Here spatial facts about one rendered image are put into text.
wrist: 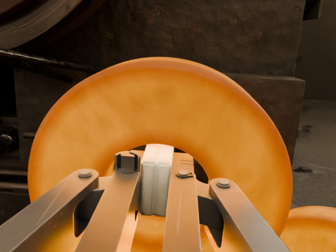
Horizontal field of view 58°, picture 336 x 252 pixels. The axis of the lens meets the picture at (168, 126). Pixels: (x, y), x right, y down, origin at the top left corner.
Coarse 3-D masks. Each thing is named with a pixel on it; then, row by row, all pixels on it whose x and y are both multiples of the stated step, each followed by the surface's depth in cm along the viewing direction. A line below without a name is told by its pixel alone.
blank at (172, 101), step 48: (96, 96) 16; (144, 96) 16; (192, 96) 15; (240, 96) 15; (48, 144) 17; (96, 144) 16; (144, 144) 17; (192, 144) 16; (240, 144) 16; (288, 192) 17; (144, 240) 18
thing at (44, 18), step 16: (48, 0) 35; (64, 0) 35; (80, 0) 35; (16, 16) 36; (32, 16) 36; (48, 16) 36; (64, 16) 35; (0, 32) 36; (16, 32) 36; (32, 32) 36; (48, 32) 41
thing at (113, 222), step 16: (128, 160) 14; (112, 176) 14; (128, 176) 14; (112, 192) 12; (128, 192) 12; (96, 208) 11; (112, 208) 11; (128, 208) 11; (96, 224) 10; (112, 224) 10; (128, 224) 12; (80, 240) 9; (96, 240) 9; (112, 240) 10; (128, 240) 12
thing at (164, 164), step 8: (160, 144) 17; (160, 152) 16; (168, 152) 16; (160, 160) 15; (168, 160) 15; (160, 168) 15; (168, 168) 14; (160, 176) 15; (168, 176) 15; (160, 184) 15; (168, 184) 15; (160, 192) 15; (160, 200) 15; (160, 208) 15
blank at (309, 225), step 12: (288, 216) 27; (300, 216) 26; (312, 216) 26; (324, 216) 25; (288, 228) 27; (300, 228) 26; (312, 228) 25; (324, 228) 25; (288, 240) 27; (300, 240) 26; (312, 240) 26; (324, 240) 25
